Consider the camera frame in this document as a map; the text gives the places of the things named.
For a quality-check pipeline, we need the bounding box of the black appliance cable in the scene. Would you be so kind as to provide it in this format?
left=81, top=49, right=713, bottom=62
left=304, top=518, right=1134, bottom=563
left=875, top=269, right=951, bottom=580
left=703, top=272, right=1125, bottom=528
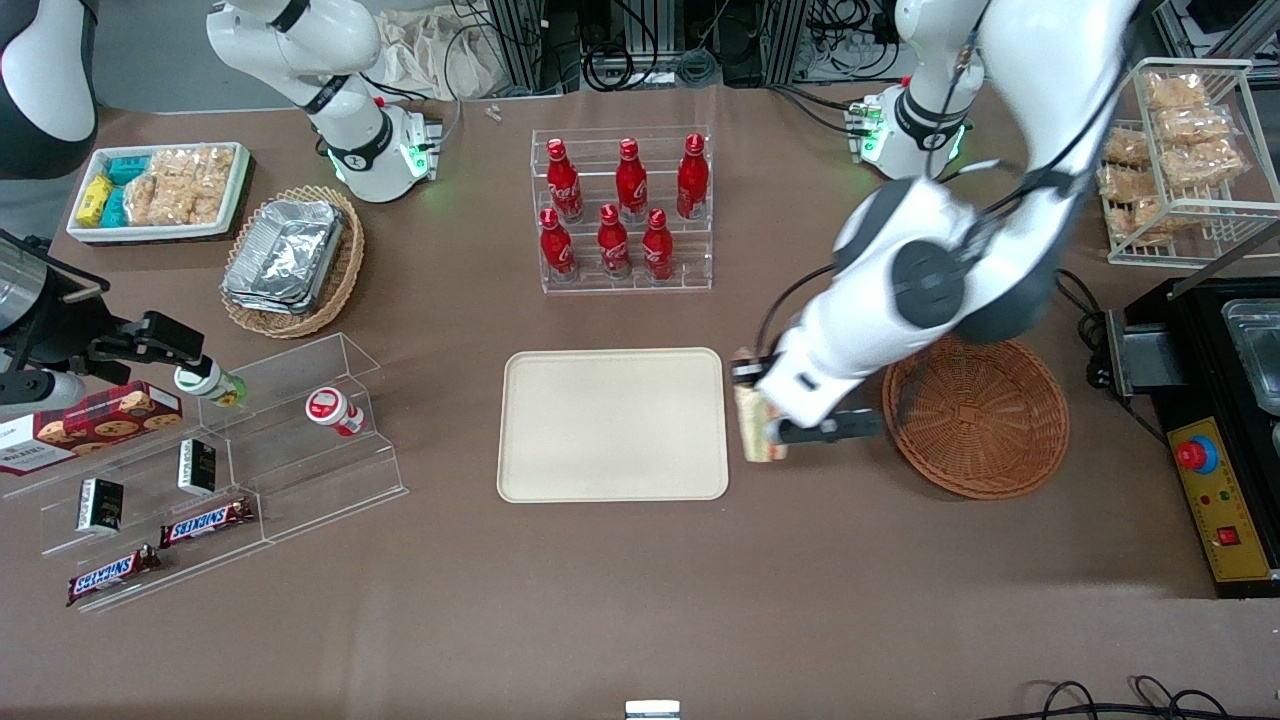
left=1055, top=268, right=1111, bottom=393

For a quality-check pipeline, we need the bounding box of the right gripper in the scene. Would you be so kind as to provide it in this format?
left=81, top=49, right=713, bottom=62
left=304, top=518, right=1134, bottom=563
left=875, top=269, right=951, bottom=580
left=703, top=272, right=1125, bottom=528
left=0, top=262, right=207, bottom=383

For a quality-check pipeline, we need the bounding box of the yellow snack packet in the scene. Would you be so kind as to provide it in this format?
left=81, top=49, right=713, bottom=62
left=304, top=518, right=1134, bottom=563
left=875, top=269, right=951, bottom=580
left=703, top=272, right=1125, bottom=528
left=76, top=173, right=114, bottom=228

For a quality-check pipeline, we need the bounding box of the yellow control panel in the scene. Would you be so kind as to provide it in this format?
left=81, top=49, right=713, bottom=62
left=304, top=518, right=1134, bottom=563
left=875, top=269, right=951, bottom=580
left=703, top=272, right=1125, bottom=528
left=1167, top=415, right=1280, bottom=585

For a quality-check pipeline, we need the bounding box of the clear acrylic step display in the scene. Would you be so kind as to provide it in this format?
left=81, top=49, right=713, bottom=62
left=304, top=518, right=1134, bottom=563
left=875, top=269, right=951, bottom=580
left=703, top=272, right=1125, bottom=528
left=0, top=331, right=410, bottom=614

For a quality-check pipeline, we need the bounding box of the Snickers chocolate bar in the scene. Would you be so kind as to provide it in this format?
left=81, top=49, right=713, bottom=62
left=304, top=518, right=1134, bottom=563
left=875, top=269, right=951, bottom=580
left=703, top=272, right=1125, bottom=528
left=66, top=545, right=162, bottom=608
left=160, top=497, right=257, bottom=548

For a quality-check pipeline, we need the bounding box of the white rectangular bin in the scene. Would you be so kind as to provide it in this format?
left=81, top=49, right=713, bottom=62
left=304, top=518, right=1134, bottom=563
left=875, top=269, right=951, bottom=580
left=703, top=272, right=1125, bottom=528
left=65, top=141, right=253, bottom=247

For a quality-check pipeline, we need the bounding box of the crumpled beige cloth bag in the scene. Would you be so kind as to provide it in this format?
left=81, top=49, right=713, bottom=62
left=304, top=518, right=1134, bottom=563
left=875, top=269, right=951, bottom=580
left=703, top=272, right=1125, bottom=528
left=372, top=8, right=506, bottom=101

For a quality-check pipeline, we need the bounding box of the brown wicker basket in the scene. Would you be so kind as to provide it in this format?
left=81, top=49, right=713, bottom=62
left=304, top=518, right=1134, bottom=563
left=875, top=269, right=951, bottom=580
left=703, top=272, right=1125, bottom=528
left=882, top=330, right=1071, bottom=501

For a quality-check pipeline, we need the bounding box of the green drink bottle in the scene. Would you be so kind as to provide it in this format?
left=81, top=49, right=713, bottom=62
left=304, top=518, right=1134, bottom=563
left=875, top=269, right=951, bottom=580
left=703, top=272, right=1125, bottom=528
left=174, top=359, right=247, bottom=408

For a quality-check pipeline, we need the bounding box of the triangle sandwich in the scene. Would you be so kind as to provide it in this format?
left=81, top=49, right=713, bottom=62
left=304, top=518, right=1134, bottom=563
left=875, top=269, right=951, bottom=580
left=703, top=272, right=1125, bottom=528
left=733, top=345, right=793, bottom=464

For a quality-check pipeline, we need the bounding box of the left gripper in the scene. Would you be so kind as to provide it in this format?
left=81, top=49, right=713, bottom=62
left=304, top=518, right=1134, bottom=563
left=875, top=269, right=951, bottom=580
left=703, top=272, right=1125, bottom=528
left=733, top=335, right=876, bottom=447

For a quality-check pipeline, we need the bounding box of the black base cable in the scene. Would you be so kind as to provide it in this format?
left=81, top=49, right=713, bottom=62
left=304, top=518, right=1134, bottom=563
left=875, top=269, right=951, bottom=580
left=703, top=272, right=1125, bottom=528
left=770, top=83, right=863, bottom=136

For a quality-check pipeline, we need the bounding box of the steel pan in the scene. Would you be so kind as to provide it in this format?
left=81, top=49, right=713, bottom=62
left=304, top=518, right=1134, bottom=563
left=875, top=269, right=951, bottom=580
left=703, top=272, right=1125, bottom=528
left=1220, top=298, right=1280, bottom=416

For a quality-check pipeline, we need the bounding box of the black floor cable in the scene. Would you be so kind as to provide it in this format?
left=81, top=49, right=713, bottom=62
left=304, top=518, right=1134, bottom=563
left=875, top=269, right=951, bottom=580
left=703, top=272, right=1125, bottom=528
left=1000, top=675, right=1236, bottom=720

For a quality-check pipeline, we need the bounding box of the light wicker basket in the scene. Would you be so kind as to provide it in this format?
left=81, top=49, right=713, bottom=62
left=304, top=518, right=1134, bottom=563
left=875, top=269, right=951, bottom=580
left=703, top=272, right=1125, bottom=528
left=219, top=184, right=367, bottom=340

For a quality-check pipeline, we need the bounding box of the beige plastic tray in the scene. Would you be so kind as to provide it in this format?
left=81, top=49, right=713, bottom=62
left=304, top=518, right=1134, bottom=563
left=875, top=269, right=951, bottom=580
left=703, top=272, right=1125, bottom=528
left=497, top=347, right=730, bottom=503

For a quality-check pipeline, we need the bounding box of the black cable bundle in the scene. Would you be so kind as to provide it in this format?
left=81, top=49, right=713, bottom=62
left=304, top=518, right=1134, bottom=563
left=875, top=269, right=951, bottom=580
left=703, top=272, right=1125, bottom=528
left=440, top=0, right=901, bottom=93

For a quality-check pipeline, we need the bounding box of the aluminium frame rack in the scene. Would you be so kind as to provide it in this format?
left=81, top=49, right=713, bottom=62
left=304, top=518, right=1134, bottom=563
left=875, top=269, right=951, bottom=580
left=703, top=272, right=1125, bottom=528
left=485, top=0, right=901, bottom=93

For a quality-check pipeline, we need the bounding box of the clear acrylic bottle rack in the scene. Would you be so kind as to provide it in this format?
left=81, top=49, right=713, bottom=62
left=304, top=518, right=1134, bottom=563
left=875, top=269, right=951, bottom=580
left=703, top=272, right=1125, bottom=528
left=529, top=125, right=714, bottom=295

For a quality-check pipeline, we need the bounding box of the black appliance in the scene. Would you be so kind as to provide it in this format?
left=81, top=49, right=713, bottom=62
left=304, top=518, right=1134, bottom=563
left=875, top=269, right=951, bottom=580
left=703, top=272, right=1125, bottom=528
left=1088, top=275, right=1280, bottom=601

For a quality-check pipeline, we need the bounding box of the white wire rack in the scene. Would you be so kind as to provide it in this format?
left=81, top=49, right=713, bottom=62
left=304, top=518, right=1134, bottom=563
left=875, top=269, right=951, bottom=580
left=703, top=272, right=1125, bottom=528
left=1085, top=57, right=1280, bottom=269

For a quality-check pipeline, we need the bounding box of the red cola bottle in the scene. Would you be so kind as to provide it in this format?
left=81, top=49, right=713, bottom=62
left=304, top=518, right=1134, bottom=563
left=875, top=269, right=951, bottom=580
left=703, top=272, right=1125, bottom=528
left=539, top=207, right=578, bottom=284
left=545, top=137, right=585, bottom=224
left=676, top=132, right=711, bottom=222
left=641, top=207, right=676, bottom=284
left=614, top=137, right=649, bottom=224
left=596, top=203, right=634, bottom=282

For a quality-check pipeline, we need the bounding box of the white bottle red cap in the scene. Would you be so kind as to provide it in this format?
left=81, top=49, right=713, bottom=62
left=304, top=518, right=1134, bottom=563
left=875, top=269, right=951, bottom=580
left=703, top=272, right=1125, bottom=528
left=305, top=387, right=367, bottom=438

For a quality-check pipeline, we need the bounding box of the rice cracker bag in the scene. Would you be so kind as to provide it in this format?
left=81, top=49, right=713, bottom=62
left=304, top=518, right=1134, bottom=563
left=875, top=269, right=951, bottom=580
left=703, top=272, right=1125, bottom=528
left=185, top=175, right=233, bottom=226
left=1160, top=138, right=1249, bottom=191
left=148, top=146, right=237, bottom=186
left=1143, top=72, right=1209, bottom=113
left=1152, top=105, right=1233, bottom=149
left=125, top=172, right=191, bottom=227
left=1096, top=163, right=1161, bottom=203
left=1100, top=128, right=1151, bottom=167
left=1105, top=195, right=1171, bottom=246

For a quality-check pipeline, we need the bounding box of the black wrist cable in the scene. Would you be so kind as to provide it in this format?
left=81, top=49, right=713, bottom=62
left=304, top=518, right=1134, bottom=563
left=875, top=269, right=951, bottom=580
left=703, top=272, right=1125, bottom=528
left=757, top=262, right=846, bottom=353

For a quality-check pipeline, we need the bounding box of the small black chocolate box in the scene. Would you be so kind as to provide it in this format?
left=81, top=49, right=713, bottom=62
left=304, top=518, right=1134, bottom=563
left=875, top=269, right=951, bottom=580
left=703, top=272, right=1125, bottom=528
left=178, top=438, right=218, bottom=497
left=77, top=477, right=126, bottom=534

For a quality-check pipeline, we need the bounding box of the red tartan cookie box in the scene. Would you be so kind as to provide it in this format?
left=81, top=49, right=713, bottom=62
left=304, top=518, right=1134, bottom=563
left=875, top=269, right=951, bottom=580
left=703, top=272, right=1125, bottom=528
left=0, top=380, right=186, bottom=477

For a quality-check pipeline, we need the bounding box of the aluminium foil tray stack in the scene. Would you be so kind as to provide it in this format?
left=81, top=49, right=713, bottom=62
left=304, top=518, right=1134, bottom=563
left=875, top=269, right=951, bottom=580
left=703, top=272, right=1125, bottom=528
left=221, top=198, right=347, bottom=315

